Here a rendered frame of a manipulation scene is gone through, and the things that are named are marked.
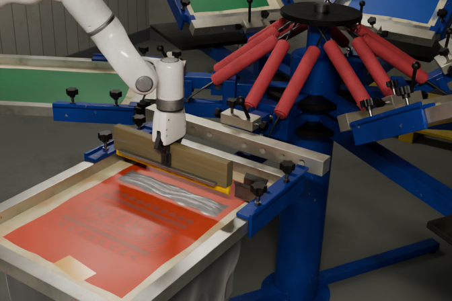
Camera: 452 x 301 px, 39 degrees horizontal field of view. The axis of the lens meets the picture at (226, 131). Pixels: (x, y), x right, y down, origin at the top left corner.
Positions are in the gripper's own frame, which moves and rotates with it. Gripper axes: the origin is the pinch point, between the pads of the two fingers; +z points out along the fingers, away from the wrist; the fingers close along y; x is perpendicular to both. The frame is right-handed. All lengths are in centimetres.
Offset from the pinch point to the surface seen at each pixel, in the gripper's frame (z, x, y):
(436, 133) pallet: 96, 4, -288
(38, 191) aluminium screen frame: 8.3, -26.0, 26.1
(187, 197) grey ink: 11.2, 6.4, 0.4
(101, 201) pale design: 11.8, -12.4, 15.6
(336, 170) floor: 107, -36, -216
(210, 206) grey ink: 11.1, 14.5, 0.5
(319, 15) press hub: -25, 2, -86
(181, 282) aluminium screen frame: 10.1, 29.2, 33.2
